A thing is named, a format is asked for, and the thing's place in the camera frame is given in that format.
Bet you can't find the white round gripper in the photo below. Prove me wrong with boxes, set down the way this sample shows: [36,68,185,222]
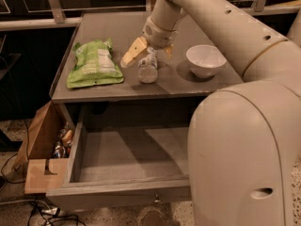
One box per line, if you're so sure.
[120,16,175,68]

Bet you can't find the clear plastic water bottle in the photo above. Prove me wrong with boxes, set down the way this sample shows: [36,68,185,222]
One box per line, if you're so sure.
[137,47,158,84]

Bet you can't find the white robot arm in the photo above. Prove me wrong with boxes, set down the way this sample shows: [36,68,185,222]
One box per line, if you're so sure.
[121,0,301,226]

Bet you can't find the grey open top drawer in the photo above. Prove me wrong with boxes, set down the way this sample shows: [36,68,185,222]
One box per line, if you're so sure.
[46,105,191,210]

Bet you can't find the metal drawer knob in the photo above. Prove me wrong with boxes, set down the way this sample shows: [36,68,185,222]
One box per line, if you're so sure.
[153,194,163,204]

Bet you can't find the grey wooden cabinet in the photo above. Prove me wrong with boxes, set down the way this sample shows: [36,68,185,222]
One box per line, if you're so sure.
[52,11,243,125]

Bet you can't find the white ceramic bowl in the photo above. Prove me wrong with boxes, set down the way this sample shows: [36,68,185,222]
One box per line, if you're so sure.
[186,44,227,78]

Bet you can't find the green snack bag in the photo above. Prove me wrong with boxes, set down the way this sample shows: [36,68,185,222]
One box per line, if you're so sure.
[67,39,123,89]

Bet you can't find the metal window railing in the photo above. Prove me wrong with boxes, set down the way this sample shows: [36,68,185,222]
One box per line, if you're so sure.
[0,0,301,32]

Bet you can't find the items inside cardboard box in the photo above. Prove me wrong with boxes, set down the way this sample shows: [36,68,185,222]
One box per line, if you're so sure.
[52,123,73,158]

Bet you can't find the brown cardboard box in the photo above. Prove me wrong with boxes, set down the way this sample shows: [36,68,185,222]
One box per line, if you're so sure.
[12,102,69,194]

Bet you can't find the black floor cables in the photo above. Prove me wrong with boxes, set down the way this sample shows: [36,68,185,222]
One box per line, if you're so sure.
[0,120,87,226]

